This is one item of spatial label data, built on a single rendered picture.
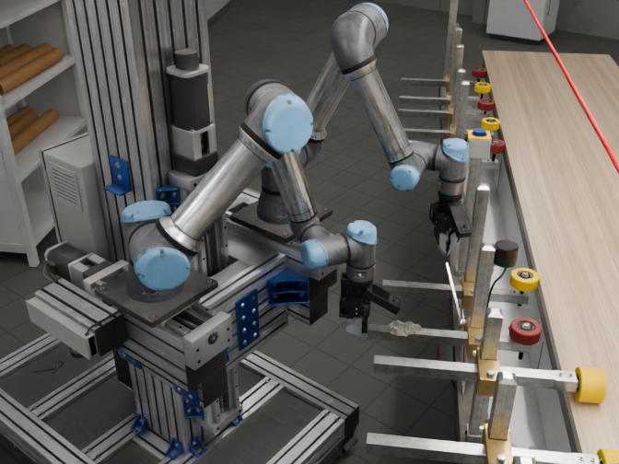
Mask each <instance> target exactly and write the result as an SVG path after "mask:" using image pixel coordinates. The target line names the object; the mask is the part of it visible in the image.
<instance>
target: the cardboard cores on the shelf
mask: <svg viewBox="0 0 619 464"><path fill-rule="evenodd" d="M63 57H64V55H63V53H62V51H61V50H60V49H58V48H53V47H52V45H51V44H49V43H47V42H44V43H42V44H40V45H39V46H37V47H35V48H33V49H32V48H31V46H29V45H28V44H26V43H25V44H22V45H20V46H18V47H17V48H16V47H15V46H14V45H12V44H7V45H6V46H4V47H2V48H0V95H1V96H3V95H4V94H5V93H7V92H9V91H10V90H12V89H14V88H15V87H18V86H19V85H21V84H23V83H24V82H26V81H28V80H29V79H31V78H32V77H34V76H35V75H37V74H39V73H41V72H42V71H44V70H46V69H47V68H49V67H51V66H52V65H54V64H56V63H58V62H60V61H61V60H62V59H63ZM58 118H59V114H58V112H57V111H56V110H54V109H48V110H47V111H45V112H44V113H43V114H42V115H41V116H40V117H39V115H38V114H37V113H36V112H35V111H33V109H32V108H31V107H29V106H25V107H24V108H22V109H21V110H19V111H17V112H16V113H14V114H12V115H11V116H9V117H8V118H6V122H7V126H8V130H9V134H10V138H11V142H12V146H13V150H14V154H15V155H16V154H17V153H19V152H20V151H21V150H22V149H23V148H24V147H26V146H27V145H28V144H29V143H30V142H32V141H33V140H34V139H35V138H36V137H38V136H39V135H40V134H41V133H42V132H44V131H45V130H46V129H47V128H48V127H49V126H51V125H52V124H53V123H54V122H56V121H57V120H58Z"/></svg>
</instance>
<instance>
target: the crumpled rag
mask: <svg viewBox="0 0 619 464"><path fill-rule="evenodd" d="M389 327H390V328H392V329H393V330H392V331H391V334H394V335H397V336H400V335H402V336H406V337H407V336H408V335H410V334H416V333H417V332H419V331H421V326H420V325H419V324H414V323H413V322H412V321H407V322H405V323H404V322H400V321H399V320H395V321H393V322H392V323H391V324H389Z"/></svg>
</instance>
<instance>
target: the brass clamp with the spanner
mask: <svg viewBox="0 0 619 464"><path fill-rule="evenodd" d="M465 331H467V333H468V342H467V347H466V351H467V358H471V359H475V356H473V351H475V348H476V347H477V346H478V345H479V344H481V343H476V342H475V341H474V339H475V337H476V336H481V337H482V335H483V328H472V327H471V325H470V316H469V317H468V318H467V319H466V328H465Z"/></svg>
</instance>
